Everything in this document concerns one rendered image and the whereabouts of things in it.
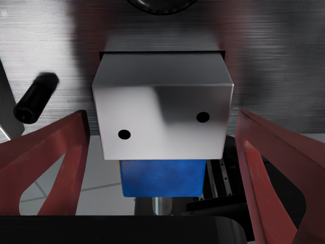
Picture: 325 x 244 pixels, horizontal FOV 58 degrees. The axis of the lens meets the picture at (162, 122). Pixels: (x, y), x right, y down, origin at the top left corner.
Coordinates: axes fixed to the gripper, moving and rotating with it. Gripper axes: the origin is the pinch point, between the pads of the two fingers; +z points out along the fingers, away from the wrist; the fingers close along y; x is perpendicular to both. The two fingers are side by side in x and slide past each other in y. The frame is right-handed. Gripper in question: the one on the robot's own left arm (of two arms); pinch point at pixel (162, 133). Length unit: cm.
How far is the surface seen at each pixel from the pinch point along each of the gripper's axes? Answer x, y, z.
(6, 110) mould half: 3.3, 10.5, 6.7
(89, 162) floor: 88, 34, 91
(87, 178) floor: 99, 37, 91
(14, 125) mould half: 4.4, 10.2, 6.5
